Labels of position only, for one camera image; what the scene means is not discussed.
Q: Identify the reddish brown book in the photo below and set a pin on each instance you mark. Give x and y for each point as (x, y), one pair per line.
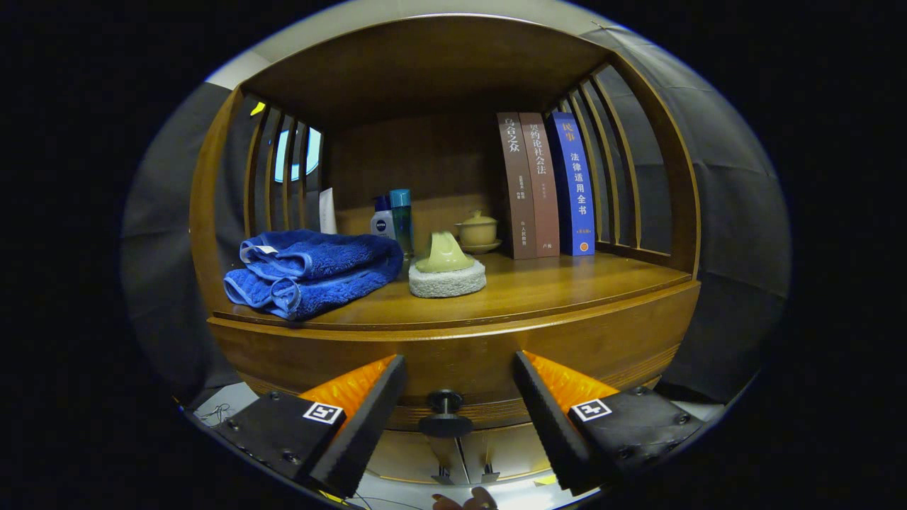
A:
(544, 184)

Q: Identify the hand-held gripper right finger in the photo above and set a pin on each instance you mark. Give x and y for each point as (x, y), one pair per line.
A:
(549, 428)

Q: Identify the dark brown book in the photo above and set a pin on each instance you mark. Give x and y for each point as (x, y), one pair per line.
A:
(516, 184)

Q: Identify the wooden cabinet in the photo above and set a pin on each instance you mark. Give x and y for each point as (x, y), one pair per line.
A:
(425, 64)

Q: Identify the white lotion bottle blue cap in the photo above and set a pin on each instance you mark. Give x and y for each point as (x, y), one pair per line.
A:
(382, 225)

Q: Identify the teal transparent bottle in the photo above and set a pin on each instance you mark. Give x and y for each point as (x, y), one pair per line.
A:
(402, 219)

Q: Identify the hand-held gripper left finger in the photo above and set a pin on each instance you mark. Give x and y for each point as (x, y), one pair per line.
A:
(365, 425)

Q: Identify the white tube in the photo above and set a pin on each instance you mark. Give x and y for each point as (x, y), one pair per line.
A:
(327, 212)

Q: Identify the folded blue towel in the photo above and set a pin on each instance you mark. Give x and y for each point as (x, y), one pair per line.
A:
(312, 273)

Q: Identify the wooden drawer with black knob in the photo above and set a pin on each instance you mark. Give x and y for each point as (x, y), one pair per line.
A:
(460, 354)

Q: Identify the wooden cabinet door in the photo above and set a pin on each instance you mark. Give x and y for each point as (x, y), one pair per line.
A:
(411, 457)
(506, 453)

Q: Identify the blue book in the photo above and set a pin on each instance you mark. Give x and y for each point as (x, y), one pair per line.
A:
(575, 184)

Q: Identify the beige lidded tea cup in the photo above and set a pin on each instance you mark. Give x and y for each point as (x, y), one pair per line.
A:
(478, 230)

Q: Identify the wooden countertop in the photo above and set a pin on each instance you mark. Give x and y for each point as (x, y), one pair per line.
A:
(567, 283)

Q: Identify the yellow floor tape piece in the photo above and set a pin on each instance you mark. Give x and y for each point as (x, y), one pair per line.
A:
(544, 479)

